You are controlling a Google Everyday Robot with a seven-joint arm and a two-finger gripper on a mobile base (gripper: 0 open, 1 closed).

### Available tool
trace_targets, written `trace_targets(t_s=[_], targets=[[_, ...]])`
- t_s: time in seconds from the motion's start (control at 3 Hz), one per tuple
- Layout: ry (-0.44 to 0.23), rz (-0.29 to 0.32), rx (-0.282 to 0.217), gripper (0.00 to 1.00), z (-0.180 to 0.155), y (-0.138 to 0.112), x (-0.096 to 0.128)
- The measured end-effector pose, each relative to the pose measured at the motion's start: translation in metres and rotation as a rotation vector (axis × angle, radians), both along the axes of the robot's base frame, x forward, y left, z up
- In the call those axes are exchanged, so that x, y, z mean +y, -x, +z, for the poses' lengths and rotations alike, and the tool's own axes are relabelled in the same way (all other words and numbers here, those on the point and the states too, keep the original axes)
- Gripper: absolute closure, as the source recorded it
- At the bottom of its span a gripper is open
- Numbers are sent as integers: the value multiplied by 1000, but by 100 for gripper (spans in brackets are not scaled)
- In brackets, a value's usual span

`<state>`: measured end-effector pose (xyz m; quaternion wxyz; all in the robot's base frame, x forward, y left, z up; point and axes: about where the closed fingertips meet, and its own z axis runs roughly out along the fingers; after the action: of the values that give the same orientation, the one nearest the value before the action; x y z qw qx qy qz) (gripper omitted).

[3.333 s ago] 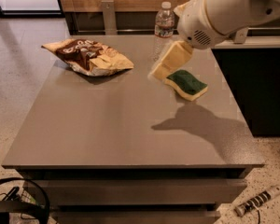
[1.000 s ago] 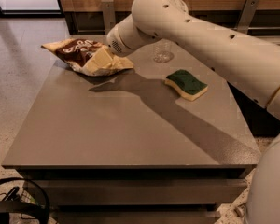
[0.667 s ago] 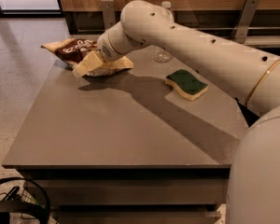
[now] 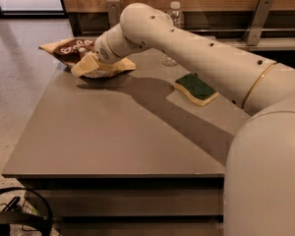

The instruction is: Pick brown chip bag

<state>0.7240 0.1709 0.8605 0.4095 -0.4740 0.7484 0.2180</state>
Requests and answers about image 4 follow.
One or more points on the grey table cabinet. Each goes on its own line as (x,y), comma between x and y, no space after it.
(128,155)

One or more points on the brown chip bag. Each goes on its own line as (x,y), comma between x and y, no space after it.
(71,51)

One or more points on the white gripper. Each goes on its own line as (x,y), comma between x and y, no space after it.
(101,50)

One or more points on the clear plastic water bottle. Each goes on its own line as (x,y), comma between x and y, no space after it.
(177,17)

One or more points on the black basket with cables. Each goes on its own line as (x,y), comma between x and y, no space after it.
(26,209)

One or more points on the metal bracket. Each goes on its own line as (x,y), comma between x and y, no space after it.
(114,11)
(253,33)

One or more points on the left metal bracket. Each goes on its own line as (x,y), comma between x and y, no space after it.
(114,11)

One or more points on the right metal bracket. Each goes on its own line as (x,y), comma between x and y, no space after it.
(253,33)

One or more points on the green yellow sponge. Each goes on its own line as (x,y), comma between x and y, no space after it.
(197,91)

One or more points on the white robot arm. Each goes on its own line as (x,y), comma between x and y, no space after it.
(259,181)

